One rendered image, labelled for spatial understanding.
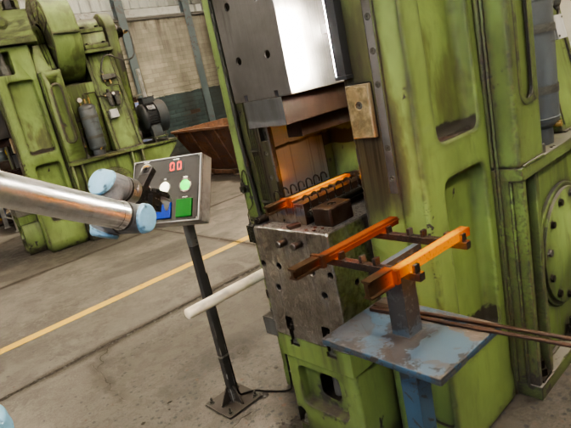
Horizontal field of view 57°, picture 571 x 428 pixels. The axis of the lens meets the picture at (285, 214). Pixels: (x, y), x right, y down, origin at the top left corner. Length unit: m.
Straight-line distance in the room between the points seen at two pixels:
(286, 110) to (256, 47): 0.23
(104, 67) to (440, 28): 5.48
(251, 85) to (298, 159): 0.45
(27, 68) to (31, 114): 0.49
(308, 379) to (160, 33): 9.52
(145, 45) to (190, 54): 1.01
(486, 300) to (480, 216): 0.34
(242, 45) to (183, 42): 9.52
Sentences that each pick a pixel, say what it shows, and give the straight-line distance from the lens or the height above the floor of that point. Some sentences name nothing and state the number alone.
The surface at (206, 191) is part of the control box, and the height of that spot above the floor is 1.05.
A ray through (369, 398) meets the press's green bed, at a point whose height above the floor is 0.25.
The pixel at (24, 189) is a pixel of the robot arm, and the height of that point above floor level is 1.30.
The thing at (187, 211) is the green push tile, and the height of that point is 1.00.
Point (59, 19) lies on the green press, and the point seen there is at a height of 2.50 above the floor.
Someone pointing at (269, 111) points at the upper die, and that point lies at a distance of 1.82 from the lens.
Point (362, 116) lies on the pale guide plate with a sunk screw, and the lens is 1.70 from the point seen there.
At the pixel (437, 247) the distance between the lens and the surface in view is 1.36.
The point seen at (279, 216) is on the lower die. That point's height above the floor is 0.94.
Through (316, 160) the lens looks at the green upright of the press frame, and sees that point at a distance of 2.24.
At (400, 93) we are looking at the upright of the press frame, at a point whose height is 1.31.
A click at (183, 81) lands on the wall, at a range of 11.21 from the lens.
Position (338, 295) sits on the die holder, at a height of 0.69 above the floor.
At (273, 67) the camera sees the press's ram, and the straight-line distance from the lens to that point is 1.77.
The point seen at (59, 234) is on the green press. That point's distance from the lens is 6.61.
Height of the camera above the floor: 1.44
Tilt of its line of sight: 15 degrees down
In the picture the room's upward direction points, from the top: 12 degrees counter-clockwise
